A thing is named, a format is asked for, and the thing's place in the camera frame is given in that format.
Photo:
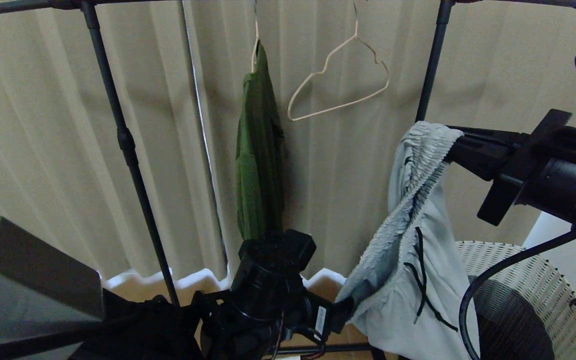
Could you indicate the black clothes rack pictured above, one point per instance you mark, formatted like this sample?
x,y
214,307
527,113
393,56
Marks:
x,y
128,145

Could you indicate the beige curtain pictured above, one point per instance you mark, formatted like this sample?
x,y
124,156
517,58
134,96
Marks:
x,y
43,125

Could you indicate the pink clothes hanger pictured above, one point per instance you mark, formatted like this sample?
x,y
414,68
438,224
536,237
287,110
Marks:
x,y
356,25
257,25

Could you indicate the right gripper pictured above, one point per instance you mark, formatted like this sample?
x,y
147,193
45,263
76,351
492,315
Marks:
x,y
558,175

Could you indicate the green long-sleeved shirt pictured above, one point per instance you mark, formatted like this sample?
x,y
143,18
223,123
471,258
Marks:
x,y
258,150

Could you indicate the white laundry basket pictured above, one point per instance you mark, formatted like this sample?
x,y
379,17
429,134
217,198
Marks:
x,y
533,280

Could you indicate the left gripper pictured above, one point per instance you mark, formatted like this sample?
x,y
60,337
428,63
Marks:
x,y
268,335

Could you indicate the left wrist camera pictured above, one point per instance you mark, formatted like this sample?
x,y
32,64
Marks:
x,y
278,247

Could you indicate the pale grey shorts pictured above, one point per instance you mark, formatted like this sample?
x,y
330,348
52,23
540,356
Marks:
x,y
438,240

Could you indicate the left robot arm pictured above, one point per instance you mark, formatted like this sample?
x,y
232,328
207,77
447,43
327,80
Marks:
x,y
28,280

